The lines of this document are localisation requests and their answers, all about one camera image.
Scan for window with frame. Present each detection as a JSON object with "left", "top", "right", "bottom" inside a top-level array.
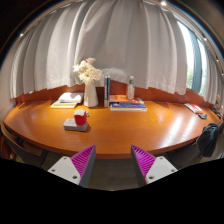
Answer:
[{"left": 178, "top": 22, "right": 207, "bottom": 96}]

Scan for clear plastic bottle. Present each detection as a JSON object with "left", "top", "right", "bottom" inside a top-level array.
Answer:
[{"left": 126, "top": 76, "right": 135, "bottom": 100}]

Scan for grey power strip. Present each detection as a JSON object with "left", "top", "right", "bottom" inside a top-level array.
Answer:
[{"left": 63, "top": 119, "right": 88, "bottom": 132}]

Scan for white curtain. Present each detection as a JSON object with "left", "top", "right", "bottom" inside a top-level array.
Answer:
[{"left": 9, "top": 0, "right": 221, "bottom": 106}]

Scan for open white book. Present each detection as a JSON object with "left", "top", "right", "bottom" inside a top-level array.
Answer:
[{"left": 59, "top": 92, "right": 84, "bottom": 103}]

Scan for blue flat book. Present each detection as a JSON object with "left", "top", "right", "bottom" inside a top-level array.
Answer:
[{"left": 110, "top": 103, "right": 147, "bottom": 111}]

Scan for upright blue grey books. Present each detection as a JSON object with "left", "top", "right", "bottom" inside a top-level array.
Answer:
[{"left": 104, "top": 75, "right": 111, "bottom": 108}]

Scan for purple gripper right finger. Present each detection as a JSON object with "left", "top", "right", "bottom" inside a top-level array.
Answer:
[{"left": 131, "top": 145, "right": 177, "bottom": 187}]

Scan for white ceramic vase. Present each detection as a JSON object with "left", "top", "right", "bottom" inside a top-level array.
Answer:
[{"left": 84, "top": 82, "right": 98, "bottom": 107}]

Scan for dark chair left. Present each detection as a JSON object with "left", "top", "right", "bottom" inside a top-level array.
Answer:
[{"left": 0, "top": 121, "right": 50, "bottom": 168}]

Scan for yellow green flat book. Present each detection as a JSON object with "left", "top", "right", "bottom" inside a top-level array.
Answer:
[{"left": 50, "top": 102, "right": 77, "bottom": 109}]

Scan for dark jacket on chair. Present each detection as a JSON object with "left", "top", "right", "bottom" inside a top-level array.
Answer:
[{"left": 196, "top": 123, "right": 219, "bottom": 157}]

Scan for small dark object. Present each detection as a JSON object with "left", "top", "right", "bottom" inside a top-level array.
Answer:
[{"left": 198, "top": 114, "right": 208, "bottom": 119}]

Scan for white flower bouquet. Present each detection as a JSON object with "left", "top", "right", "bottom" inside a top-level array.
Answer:
[{"left": 73, "top": 58, "right": 101, "bottom": 84}]

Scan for orange flat book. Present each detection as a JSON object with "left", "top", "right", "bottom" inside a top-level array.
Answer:
[{"left": 109, "top": 95, "right": 144, "bottom": 105}]

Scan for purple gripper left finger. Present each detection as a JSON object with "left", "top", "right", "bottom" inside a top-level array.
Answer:
[{"left": 49, "top": 145, "right": 96, "bottom": 187}]

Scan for red white booklet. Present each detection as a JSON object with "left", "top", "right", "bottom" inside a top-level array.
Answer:
[{"left": 185, "top": 103, "right": 203, "bottom": 114}]

